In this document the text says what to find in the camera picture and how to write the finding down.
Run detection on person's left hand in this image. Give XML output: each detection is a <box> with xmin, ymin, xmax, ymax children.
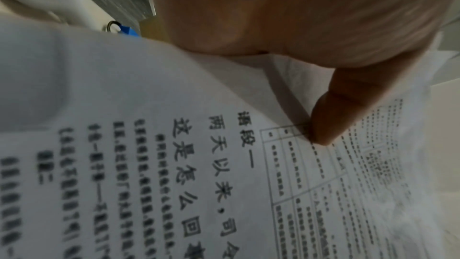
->
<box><xmin>143</xmin><ymin>0</ymin><xmax>456</xmax><ymax>147</ymax></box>

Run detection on printed paper bundle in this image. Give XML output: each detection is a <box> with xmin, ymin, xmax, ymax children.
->
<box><xmin>0</xmin><ymin>14</ymin><xmax>454</xmax><ymax>259</ymax></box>

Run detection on blue power bank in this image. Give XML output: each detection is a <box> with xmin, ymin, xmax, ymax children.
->
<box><xmin>118</xmin><ymin>24</ymin><xmax>142</xmax><ymax>39</ymax></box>

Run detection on looped black cable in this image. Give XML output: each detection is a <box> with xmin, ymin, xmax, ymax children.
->
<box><xmin>105</xmin><ymin>20</ymin><xmax>124</xmax><ymax>35</ymax></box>

